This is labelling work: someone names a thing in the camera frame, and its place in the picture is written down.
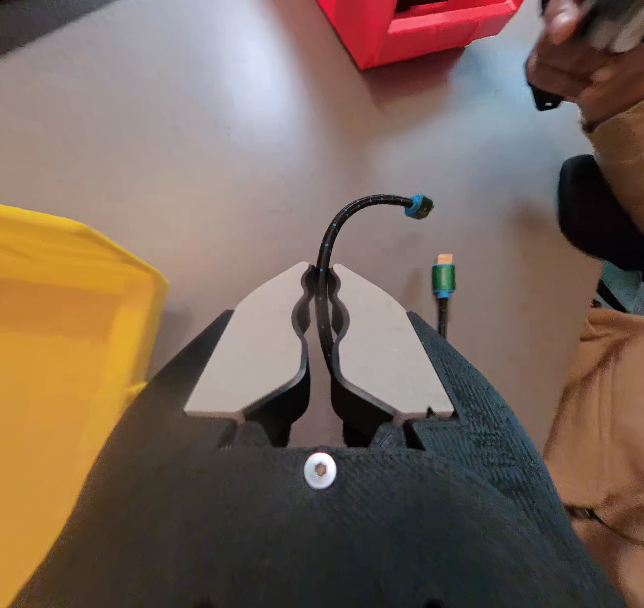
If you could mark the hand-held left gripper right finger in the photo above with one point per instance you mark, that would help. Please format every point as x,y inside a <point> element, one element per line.
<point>387,351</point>

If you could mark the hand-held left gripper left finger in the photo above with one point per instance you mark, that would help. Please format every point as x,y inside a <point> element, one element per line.
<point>251,346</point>

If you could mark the yellow plastic bin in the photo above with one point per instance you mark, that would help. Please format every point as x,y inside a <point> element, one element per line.
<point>60,366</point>

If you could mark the red plastic bin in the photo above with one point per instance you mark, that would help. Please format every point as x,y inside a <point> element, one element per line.
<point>362,14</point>

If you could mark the black chair armrest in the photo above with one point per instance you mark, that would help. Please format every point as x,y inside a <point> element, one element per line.
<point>588,210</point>

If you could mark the person in beige hoodie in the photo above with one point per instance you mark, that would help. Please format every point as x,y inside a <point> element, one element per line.
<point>603,416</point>

